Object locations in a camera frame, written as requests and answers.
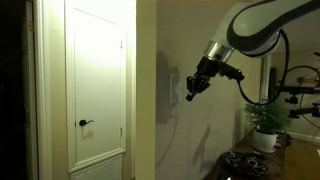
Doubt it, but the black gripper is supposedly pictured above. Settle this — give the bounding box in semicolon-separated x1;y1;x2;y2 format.
185;55;221;102

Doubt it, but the white vertical stand pole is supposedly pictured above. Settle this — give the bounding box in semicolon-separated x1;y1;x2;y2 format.
259;54;271;105

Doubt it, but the green potted fern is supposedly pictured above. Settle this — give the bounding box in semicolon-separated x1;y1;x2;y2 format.
243;100;292;136

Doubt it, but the white plant pot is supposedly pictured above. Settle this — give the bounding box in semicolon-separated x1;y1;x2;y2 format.
252;129;279;154

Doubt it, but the dark tray with trinkets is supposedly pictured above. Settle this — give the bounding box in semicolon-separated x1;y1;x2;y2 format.
222;151;270;178

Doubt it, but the white closed closet door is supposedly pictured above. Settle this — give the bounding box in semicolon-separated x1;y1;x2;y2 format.
64;0;128;174

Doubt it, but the red bicycle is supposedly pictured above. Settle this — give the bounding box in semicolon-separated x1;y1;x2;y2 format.
284;50;320;88

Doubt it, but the white light switch plate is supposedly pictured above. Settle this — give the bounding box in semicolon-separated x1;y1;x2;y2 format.
169;66;183;105

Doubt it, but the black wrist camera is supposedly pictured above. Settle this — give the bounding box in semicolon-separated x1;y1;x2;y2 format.
218;61;246;82

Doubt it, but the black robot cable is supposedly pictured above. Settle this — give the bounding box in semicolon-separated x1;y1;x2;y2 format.
235;29;291;107

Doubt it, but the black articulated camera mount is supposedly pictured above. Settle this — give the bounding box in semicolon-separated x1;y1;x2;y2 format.
275;84;320;120

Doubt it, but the black door lever handle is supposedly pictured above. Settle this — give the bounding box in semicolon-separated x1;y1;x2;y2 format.
78;119;96;127

